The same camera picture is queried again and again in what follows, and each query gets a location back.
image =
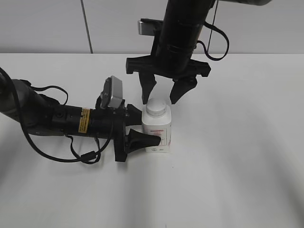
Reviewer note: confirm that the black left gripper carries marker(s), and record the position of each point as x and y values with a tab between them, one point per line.
134	140

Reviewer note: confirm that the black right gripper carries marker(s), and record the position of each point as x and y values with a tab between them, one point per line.
184	78

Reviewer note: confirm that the white yili changqing bottle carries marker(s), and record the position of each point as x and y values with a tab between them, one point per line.
158	126

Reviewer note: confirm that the white bottle cap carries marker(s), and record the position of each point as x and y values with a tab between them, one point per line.
156	107

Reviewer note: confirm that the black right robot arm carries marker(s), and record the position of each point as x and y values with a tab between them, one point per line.
175	38

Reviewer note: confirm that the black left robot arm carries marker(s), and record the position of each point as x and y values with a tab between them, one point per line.
45	116

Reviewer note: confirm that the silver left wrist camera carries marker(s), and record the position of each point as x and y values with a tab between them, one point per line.
112	94

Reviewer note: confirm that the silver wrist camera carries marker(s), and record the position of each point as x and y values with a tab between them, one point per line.
149	27
112	94

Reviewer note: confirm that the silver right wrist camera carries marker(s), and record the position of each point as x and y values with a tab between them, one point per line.
149	27

